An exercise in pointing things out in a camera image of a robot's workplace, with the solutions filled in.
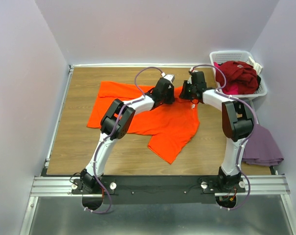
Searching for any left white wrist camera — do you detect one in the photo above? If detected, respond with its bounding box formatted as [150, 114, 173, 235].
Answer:
[161, 72, 175, 84]

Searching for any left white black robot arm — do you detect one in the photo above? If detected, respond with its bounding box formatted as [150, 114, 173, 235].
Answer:
[80, 73, 175, 193]

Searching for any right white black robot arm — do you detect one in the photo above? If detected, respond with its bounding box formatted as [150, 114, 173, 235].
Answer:
[180, 71, 255, 194]

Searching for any orange t shirt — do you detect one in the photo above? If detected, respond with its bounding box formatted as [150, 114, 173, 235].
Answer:
[87, 81, 200, 164]

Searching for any white plastic laundry basket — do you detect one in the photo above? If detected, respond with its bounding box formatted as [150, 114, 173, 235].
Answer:
[209, 50, 268, 99]

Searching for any pink garment in basket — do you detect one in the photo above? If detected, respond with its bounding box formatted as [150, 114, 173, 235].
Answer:
[213, 61, 239, 95]

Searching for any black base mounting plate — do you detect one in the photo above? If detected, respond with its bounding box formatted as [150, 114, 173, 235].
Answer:
[71, 175, 246, 207]

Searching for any folded purple t shirt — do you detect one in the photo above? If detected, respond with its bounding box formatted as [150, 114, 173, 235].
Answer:
[242, 124, 284, 166]

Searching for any white garment in basket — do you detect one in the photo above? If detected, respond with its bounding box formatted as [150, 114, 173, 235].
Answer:
[247, 56, 263, 75]

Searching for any dark red shirt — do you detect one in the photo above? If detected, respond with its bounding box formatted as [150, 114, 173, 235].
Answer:
[214, 61, 261, 95]

